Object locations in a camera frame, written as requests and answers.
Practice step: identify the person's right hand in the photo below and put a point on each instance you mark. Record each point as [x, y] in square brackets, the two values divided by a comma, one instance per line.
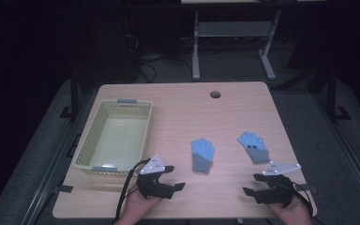
[293, 212]

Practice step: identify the grey aluminium floor rail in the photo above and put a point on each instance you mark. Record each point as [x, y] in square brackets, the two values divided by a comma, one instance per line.
[347, 156]
[53, 168]

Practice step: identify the blue knit glove dark dots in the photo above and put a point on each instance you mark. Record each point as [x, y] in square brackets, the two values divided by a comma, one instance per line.
[254, 146]

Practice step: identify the person's left hand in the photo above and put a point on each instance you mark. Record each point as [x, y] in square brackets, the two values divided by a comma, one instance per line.
[137, 207]

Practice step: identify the black table edge clamp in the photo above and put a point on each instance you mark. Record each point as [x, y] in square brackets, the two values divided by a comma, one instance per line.
[63, 188]

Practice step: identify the black metal stand post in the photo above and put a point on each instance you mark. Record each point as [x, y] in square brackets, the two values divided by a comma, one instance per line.
[332, 93]
[74, 93]

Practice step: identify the plain blue knit glove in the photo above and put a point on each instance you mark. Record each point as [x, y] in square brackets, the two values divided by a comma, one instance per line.
[202, 154]

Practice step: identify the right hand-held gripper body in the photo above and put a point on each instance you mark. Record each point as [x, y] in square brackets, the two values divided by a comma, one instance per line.
[278, 190]

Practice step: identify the pale yellow plastic basket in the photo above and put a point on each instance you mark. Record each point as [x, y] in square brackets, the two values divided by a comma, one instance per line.
[118, 140]

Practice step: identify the grey metal desk frame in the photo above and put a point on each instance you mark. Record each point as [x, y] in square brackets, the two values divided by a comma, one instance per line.
[231, 29]

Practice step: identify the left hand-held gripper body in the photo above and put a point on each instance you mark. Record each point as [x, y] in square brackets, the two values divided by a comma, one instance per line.
[152, 167]

